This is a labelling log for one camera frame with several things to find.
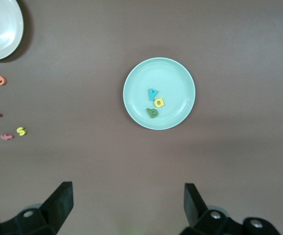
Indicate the green plate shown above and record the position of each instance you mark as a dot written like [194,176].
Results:
[171,80]

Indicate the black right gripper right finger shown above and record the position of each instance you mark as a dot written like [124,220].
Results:
[205,222]

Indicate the pink foam letter f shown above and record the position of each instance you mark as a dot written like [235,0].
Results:
[7,137]

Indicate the yellow foam letter a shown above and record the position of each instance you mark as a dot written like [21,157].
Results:
[159,102]

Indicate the orange foam letter e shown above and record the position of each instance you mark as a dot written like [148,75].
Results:
[0,80]

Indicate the yellow foam letter s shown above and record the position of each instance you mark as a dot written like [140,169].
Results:
[21,131]

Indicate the brown table cover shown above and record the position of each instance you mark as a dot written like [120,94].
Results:
[229,151]

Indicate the teal foam letter y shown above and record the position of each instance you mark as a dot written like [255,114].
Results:
[152,94]

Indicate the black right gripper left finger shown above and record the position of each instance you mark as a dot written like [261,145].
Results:
[46,218]

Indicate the green foam letter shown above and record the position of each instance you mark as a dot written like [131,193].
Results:
[152,113]

